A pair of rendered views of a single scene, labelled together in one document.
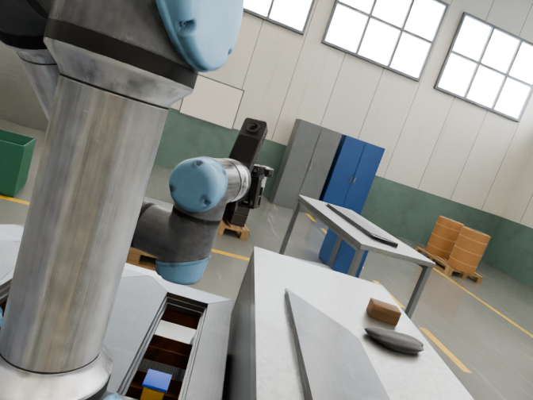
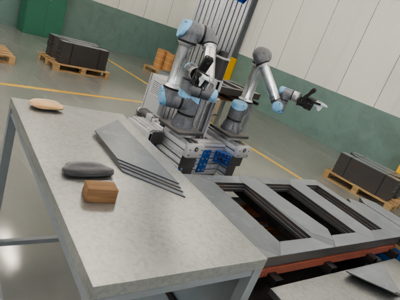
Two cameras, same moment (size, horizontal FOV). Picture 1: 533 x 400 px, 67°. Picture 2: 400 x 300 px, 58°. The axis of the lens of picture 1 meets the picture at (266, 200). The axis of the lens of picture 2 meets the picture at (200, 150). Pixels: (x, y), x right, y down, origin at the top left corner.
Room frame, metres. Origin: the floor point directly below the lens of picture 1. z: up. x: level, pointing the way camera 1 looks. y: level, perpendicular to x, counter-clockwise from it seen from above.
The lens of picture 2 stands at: (2.34, -0.90, 1.67)
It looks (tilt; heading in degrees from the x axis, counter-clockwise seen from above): 18 degrees down; 145
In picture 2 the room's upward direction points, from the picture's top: 20 degrees clockwise
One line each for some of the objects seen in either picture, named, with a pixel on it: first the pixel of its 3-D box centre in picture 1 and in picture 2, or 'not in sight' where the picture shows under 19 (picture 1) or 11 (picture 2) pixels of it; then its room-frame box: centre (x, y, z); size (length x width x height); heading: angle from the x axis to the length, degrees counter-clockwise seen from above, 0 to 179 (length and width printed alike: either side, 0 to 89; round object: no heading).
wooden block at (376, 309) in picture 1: (383, 311); (100, 191); (1.33, -0.51, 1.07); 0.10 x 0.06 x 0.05; 91
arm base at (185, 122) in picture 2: not in sight; (183, 119); (0.36, 0.28, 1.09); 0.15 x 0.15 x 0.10
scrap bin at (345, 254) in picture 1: (343, 248); not in sight; (5.53, -1.26, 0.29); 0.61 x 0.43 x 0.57; 13
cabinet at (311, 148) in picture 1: (304, 167); not in sight; (9.15, -0.59, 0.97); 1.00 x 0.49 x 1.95; 104
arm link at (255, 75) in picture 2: not in sight; (252, 83); (0.16, 0.86, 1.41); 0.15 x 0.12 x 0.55; 129
